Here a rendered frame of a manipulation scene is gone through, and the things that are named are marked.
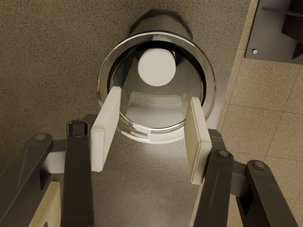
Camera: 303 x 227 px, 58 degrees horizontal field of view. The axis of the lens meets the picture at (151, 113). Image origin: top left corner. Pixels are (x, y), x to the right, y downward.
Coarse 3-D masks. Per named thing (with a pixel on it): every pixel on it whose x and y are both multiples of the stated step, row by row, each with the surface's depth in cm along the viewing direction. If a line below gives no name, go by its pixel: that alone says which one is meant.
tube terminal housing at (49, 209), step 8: (56, 184) 58; (48, 192) 56; (56, 192) 58; (48, 200) 54; (56, 200) 59; (40, 208) 52; (48, 208) 54; (56, 208) 59; (40, 216) 51; (48, 216) 55; (56, 216) 60; (32, 224) 49; (40, 224) 50; (48, 224) 55; (56, 224) 61
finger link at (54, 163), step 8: (88, 120) 18; (56, 144) 15; (64, 144) 15; (56, 152) 14; (64, 152) 14; (48, 160) 14; (56, 160) 15; (64, 160) 15; (48, 168) 15; (56, 168) 15
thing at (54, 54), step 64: (0, 0) 43; (64, 0) 43; (128, 0) 42; (192, 0) 42; (0, 64) 48; (64, 64) 47; (0, 128) 54; (64, 128) 53; (128, 192) 60; (192, 192) 59
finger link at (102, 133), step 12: (108, 96) 19; (120, 96) 22; (108, 108) 18; (96, 120) 16; (108, 120) 17; (96, 132) 15; (108, 132) 17; (96, 144) 16; (108, 144) 18; (96, 156) 16; (96, 168) 16
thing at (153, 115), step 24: (144, 24) 33; (168, 24) 32; (120, 48) 23; (144, 48) 23; (168, 48) 23; (192, 48) 23; (120, 72) 30; (192, 72) 32; (144, 96) 34; (168, 96) 34; (120, 120) 26; (144, 120) 28; (168, 120) 28
